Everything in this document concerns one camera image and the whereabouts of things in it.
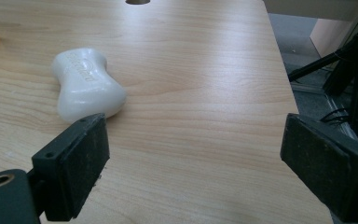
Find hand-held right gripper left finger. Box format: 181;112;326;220
31;112;111;222

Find white plastic bottle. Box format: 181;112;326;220
51;47;128;123

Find beige cabinet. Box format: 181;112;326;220
310;18;355;59

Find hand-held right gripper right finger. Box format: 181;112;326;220
280;112;358;224

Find black tripod stand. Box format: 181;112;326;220
287;6;358;141

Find black cable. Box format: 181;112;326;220
320;107;352;123

